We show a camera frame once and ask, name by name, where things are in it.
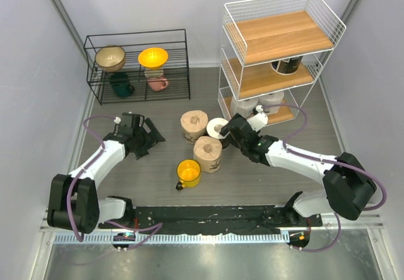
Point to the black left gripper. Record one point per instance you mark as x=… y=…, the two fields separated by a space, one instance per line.
x=140 y=152

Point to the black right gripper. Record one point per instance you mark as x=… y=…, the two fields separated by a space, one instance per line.
x=225 y=130

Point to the black toilet paper roll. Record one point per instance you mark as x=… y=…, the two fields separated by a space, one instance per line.
x=213 y=130

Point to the brown roll front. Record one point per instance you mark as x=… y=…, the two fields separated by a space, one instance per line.
x=207 y=152

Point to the brown roll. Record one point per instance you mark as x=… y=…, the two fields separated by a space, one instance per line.
x=207 y=152
x=193 y=125

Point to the brown roll back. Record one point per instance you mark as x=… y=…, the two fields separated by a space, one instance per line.
x=193 y=125

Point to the white toilet paper roll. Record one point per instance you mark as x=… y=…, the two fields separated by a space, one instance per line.
x=272 y=99

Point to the black roll front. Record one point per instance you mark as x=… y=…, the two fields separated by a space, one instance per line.
x=287 y=66

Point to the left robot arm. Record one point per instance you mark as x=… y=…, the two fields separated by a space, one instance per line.
x=73 y=202

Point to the yellow enamel mug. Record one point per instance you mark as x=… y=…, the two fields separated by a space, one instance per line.
x=189 y=174

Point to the pink mug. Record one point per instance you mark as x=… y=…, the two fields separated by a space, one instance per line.
x=158 y=84

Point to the dark green mug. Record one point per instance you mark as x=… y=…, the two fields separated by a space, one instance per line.
x=121 y=84

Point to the beige small cup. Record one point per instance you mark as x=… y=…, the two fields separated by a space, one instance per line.
x=154 y=73

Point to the orange bowl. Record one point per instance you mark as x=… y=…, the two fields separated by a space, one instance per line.
x=153 y=58

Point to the beige brown bowl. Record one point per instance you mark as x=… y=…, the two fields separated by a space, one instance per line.
x=111 y=58

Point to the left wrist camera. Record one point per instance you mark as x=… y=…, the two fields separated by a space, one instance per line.
x=125 y=117

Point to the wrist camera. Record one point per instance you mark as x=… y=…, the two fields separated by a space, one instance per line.
x=259 y=119
x=125 y=117

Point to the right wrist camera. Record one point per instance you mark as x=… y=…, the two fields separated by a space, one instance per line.
x=259 y=119

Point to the black wire rack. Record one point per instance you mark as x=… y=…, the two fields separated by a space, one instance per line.
x=176 y=69

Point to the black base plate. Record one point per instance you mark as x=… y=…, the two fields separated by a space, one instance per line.
x=215 y=220

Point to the white wire wooden shelf rack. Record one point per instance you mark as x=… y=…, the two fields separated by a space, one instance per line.
x=259 y=32

